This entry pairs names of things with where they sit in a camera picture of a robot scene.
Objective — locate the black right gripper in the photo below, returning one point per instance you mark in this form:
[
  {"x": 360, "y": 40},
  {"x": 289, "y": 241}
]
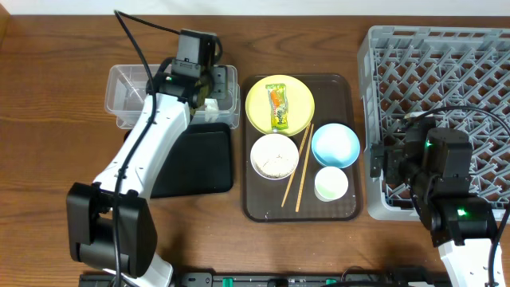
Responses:
[{"x": 377, "y": 160}]

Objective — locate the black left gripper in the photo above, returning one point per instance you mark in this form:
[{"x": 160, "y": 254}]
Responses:
[{"x": 219, "y": 80}]

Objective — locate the white tissue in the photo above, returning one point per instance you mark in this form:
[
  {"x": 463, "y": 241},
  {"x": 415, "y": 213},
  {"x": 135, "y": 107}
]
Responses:
[{"x": 211, "y": 105}]

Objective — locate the light blue bowl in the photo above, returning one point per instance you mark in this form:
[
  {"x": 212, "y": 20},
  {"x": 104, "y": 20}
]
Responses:
[{"x": 335, "y": 145}]

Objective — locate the white green cup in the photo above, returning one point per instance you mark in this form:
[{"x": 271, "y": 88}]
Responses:
[{"x": 330, "y": 184}]

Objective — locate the green snack wrapper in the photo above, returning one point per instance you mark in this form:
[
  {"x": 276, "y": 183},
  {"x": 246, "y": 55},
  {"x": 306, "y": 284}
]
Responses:
[{"x": 279, "y": 106}]

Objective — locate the yellow round plate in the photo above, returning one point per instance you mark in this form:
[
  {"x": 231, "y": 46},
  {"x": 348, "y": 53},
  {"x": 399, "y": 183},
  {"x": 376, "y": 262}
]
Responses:
[{"x": 300, "y": 100}]

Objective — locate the pink bowl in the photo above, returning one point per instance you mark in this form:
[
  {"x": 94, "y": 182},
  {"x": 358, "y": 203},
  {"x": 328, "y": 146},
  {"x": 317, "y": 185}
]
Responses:
[{"x": 255, "y": 163}]

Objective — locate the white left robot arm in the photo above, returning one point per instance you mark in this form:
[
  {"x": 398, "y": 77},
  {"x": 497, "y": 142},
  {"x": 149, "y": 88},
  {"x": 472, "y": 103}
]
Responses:
[{"x": 109, "y": 220}]

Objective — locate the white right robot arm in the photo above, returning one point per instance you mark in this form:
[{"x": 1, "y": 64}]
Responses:
[{"x": 434, "y": 164}]

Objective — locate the clear plastic waste bin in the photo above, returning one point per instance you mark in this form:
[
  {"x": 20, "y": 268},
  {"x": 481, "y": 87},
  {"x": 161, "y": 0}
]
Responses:
[{"x": 125, "y": 94}]

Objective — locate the grey dishwasher rack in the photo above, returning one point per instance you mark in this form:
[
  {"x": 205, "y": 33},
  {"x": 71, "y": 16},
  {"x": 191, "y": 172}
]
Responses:
[{"x": 460, "y": 73}]

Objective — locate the brown serving tray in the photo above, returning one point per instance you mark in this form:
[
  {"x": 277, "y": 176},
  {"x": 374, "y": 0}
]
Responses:
[{"x": 261, "y": 198}]

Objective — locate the right wooden chopstick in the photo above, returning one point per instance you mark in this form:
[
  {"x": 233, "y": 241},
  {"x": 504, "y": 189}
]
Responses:
[{"x": 304, "y": 171}]

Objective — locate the wooden chopstick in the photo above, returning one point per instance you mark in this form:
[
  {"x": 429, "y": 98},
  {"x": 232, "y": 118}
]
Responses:
[
  {"x": 300, "y": 150},
  {"x": 304, "y": 171}
]

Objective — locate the left wooden chopstick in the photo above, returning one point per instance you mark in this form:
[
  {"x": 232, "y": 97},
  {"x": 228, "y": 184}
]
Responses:
[{"x": 300, "y": 150}]

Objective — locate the black plastic tray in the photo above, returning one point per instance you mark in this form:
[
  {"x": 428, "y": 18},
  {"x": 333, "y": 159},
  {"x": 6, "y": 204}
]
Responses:
[{"x": 199, "y": 162}]

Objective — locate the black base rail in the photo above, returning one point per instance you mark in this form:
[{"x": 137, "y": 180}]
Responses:
[{"x": 350, "y": 279}]

